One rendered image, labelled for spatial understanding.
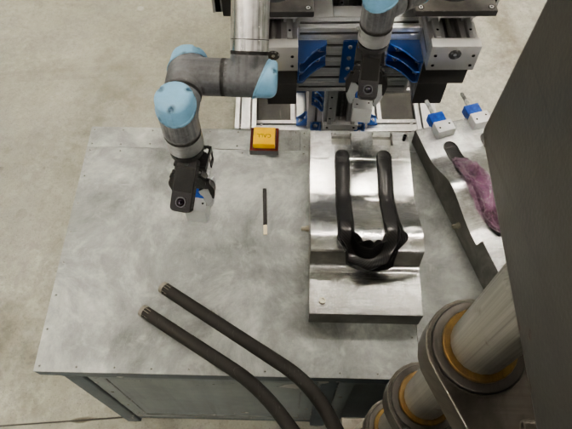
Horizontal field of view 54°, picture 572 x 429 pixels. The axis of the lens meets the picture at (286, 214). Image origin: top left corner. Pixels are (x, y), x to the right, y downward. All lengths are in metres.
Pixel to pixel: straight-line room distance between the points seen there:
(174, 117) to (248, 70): 0.17
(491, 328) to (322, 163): 1.03
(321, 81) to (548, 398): 1.63
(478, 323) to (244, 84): 0.74
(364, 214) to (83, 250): 0.71
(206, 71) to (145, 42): 1.99
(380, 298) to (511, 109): 1.03
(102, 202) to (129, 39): 1.68
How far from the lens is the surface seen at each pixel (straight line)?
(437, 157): 1.57
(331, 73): 1.84
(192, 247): 1.46
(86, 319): 1.45
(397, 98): 2.54
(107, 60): 3.07
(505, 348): 0.52
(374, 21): 1.30
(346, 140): 1.54
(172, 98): 1.07
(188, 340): 1.31
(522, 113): 0.32
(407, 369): 0.84
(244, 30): 1.12
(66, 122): 2.87
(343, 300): 1.33
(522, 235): 0.31
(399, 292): 1.35
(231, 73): 1.13
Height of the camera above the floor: 2.09
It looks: 61 degrees down
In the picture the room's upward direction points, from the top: straight up
